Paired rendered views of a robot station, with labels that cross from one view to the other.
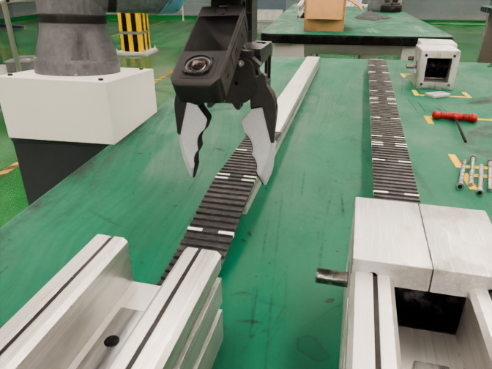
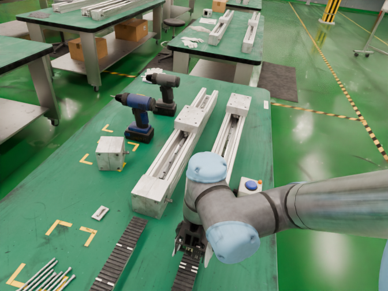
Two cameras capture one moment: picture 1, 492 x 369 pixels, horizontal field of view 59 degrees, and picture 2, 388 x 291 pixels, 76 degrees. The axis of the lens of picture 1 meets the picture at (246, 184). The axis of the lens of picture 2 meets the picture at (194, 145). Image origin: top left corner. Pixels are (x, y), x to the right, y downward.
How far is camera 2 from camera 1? 0.93 m
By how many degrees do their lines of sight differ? 116
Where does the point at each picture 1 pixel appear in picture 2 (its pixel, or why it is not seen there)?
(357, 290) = (171, 179)
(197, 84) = not seen: hidden behind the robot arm
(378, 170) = (117, 271)
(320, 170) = not seen: outside the picture
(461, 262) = (150, 178)
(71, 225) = (251, 260)
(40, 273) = not seen: hidden behind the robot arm
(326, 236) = (156, 243)
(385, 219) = (157, 191)
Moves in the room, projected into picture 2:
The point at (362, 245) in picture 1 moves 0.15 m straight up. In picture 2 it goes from (167, 184) to (168, 149)
